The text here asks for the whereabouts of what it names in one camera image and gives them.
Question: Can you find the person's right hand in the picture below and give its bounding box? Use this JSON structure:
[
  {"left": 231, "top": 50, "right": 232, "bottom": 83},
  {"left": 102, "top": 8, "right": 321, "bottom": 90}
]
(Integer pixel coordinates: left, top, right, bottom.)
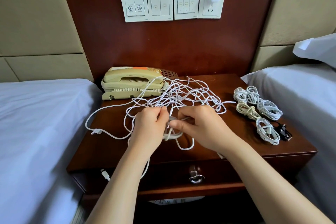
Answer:
[{"left": 168, "top": 105, "right": 239, "bottom": 154}]

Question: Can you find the person's left hand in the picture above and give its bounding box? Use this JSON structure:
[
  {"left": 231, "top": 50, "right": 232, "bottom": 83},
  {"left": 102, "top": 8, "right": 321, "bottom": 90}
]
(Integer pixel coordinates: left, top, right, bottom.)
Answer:
[{"left": 128, "top": 106, "right": 171, "bottom": 159}]

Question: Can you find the tangle of white cables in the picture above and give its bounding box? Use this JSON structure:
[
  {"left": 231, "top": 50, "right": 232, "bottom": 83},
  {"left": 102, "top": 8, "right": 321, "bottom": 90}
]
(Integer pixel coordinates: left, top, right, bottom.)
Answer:
[{"left": 123, "top": 77, "right": 237, "bottom": 127}]

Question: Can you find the cream cable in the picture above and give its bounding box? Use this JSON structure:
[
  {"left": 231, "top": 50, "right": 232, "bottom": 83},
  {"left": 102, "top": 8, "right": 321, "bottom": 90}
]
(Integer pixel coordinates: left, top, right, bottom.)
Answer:
[{"left": 236, "top": 102, "right": 261, "bottom": 121}]

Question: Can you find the dark wooden drawer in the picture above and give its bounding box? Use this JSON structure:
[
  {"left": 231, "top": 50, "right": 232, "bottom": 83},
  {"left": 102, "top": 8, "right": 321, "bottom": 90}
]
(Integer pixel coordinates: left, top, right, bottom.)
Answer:
[{"left": 79, "top": 161, "right": 305, "bottom": 193}]

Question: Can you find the thin black cable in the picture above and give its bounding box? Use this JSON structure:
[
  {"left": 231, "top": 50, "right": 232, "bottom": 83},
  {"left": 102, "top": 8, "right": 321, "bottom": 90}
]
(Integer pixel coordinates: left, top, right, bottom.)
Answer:
[{"left": 273, "top": 122, "right": 293, "bottom": 141}]

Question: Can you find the person's left forearm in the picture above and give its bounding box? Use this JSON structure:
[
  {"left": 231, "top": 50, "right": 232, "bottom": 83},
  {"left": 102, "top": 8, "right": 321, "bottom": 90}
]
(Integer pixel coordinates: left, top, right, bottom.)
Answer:
[{"left": 85, "top": 148, "right": 155, "bottom": 224}]

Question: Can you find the person's right forearm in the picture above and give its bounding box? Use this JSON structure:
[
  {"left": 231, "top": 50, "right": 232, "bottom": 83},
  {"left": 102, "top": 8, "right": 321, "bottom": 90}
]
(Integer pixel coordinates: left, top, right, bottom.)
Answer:
[{"left": 220, "top": 134, "right": 331, "bottom": 224}]

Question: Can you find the wooden nightstand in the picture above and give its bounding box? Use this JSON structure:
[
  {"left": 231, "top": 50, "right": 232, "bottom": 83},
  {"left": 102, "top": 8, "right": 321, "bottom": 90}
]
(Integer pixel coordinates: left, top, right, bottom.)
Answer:
[{"left": 66, "top": 73, "right": 319, "bottom": 224}]

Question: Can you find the white crumpled bag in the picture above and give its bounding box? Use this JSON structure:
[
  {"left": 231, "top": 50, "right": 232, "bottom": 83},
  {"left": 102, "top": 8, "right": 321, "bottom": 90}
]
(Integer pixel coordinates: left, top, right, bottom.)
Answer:
[{"left": 148, "top": 196, "right": 205, "bottom": 205}]

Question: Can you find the left bed white sheet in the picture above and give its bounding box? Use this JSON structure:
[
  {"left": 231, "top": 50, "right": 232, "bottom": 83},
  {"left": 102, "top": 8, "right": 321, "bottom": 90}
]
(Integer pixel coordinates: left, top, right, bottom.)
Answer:
[{"left": 0, "top": 78, "right": 103, "bottom": 224}]

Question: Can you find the white pillow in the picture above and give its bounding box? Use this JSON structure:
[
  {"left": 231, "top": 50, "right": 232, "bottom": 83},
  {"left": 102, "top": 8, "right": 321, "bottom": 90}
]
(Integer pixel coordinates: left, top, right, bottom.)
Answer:
[{"left": 293, "top": 33, "right": 336, "bottom": 69}]

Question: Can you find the beige padded headboard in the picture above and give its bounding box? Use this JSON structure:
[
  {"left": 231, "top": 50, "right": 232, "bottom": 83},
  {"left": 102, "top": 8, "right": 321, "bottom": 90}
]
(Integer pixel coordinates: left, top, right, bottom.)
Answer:
[
  {"left": 0, "top": 0, "right": 94, "bottom": 83},
  {"left": 251, "top": 0, "right": 336, "bottom": 72}
]

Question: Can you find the metal ring drawer handle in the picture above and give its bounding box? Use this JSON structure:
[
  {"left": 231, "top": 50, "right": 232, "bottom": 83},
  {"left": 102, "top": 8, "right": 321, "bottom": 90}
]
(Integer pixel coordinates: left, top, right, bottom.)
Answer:
[{"left": 188, "top": 165, "right": 205, "bottom": 184}]

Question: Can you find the beige corded telephone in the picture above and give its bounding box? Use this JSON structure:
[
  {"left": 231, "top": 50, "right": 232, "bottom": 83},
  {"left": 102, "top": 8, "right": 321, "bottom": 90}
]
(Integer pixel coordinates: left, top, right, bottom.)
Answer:
[{"left": 101, "top": 66, "right": 179, "bottom": 100}]

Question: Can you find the dark wooden wall panel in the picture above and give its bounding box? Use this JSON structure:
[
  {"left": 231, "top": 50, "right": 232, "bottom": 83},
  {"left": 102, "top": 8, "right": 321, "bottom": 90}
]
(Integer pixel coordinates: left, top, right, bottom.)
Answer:
[{"left": 56, "top": 0, "right": 281, "bottom": 83}]

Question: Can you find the white triple rocker wall switch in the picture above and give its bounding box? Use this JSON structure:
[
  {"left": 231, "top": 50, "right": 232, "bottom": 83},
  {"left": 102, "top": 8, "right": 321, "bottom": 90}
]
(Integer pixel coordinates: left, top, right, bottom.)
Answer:
[{"left": 174, "top": 0, "right": 200, "bottom": 20}]

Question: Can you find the white two-button wall switch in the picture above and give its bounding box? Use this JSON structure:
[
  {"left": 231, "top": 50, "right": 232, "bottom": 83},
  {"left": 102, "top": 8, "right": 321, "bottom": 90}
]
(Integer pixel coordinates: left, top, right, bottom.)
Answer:
[{"left": 120, "top": 0, "right": 149, "bottom": 23}]

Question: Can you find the white double rocker wall switch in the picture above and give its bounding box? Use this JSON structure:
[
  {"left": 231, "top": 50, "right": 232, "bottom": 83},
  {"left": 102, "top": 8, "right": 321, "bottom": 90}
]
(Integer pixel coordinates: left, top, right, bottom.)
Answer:
[{"left": 147, "top": 0, "right": 174, "bottom": 21}]

